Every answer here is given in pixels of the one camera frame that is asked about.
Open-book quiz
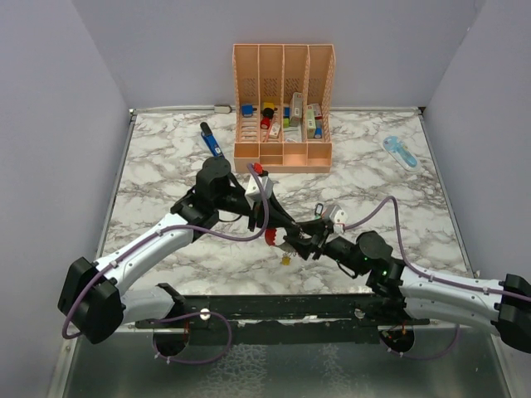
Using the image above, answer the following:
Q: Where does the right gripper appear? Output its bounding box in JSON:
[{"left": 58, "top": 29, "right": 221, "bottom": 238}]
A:
[{"left": 285, "top": 216, "right": 368, "bottom": 275}]

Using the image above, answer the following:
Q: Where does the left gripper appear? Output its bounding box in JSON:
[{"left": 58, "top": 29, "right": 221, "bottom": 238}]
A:
[{"left": 215, "top": 187, "right": 295, "bottom": 232}]

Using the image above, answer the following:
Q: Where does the metal key holder red handle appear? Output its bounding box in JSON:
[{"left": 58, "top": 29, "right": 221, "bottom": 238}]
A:
[{"left": 264, "top": 228, "right": 295, "bottom": 255}]

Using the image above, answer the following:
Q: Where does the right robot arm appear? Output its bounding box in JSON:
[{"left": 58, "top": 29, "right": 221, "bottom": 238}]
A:
[{"left": 284, "top": 229, "right": 530, "bottom": 352}]

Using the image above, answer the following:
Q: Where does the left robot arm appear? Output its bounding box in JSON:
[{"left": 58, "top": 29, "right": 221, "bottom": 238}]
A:
[{"left": 57, "top": 157, "right": 300, "bottom": 344}]

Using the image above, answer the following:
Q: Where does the black key tag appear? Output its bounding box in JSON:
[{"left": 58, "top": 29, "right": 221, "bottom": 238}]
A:
[{"left": 314, "top": 203, "right": 324, "bottom": 216}]

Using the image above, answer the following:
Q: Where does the black red bottle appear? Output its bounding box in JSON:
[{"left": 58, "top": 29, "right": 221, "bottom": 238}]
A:
[{"left": 261, "top": 107, "right": 275, "bottom": 130}]

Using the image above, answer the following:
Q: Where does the white red box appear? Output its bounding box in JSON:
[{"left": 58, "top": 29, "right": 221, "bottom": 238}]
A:
[{"left": 306, "top": 103, "right": 323, "bottom": 139}]

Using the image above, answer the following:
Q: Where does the blue cube in organizer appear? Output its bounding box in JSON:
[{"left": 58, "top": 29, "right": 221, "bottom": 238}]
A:
[{"left": 241, "top": 104, "right": 256, "bottom": 118}]

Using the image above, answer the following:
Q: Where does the blue stapler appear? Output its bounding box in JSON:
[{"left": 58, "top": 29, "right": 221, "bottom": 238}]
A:
[{"left": 200, "top": 122, "right": 224, "bottom": 158}]

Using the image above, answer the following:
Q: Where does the blue blister pack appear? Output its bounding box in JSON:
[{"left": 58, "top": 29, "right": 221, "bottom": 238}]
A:
[{"left": 382, "top": 136, "right": 421, "bottom": 172}]

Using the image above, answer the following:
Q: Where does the grey green box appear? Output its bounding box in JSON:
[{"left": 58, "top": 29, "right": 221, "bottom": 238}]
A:
[{"left": 289, "top": 92, "right": 303, "bottom": 127}]

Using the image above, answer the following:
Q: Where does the peach desk organizer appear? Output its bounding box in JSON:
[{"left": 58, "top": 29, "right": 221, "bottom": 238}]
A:
[{"left": 232, "top": 44, "right": 336, "bottom": 173}]

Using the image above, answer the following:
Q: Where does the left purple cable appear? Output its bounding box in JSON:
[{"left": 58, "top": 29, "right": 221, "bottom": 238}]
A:
[{"left": 61, "top": 163, "right": 270, "bottom": 365}]

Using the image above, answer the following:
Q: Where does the purple cable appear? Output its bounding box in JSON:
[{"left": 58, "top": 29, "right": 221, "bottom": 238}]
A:
[
  {"left": 61, "top": 163, "right": 270, "bottom": 365},
  {"left": 342, "top": 195, "right": 531, "bottom": 361}
]

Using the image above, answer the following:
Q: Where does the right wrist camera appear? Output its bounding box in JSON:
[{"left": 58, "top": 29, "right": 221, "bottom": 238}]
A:
[{"left": 321, "top": 205, "right": 348, "bottom": 235}]

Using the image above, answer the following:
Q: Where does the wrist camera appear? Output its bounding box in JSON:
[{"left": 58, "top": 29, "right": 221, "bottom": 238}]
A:
[
  {"left": 321, "top": 205, "right": 348, "bottom": 235},
  {"left": 244, "top": 163, "right": 273, "bottom": 207}
]

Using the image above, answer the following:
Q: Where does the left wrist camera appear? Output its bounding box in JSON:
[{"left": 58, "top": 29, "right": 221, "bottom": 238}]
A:
[{"left": 244, "top": 163, "right": 273, "bottom": 207}]

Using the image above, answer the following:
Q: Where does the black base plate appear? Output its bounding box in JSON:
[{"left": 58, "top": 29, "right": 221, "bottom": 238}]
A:
[{"left": 82, "top": 269, "right": 482, "bottom": 346}]

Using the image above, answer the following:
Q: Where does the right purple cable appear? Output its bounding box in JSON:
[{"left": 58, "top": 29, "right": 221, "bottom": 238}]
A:
[{"left": 342, "top": 195, "right": 531, "bottom": 361}]

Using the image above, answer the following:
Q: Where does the white plug at wall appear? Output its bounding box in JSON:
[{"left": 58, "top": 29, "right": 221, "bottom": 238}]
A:
[{"left": 213, "top": 104, "right": 232, "bottom": 114}]

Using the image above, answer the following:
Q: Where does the aluminium rail frame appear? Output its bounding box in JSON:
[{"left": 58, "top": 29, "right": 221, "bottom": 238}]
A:
[{"left": 62, "top": 110, "right": 510, "bottom": 397}]

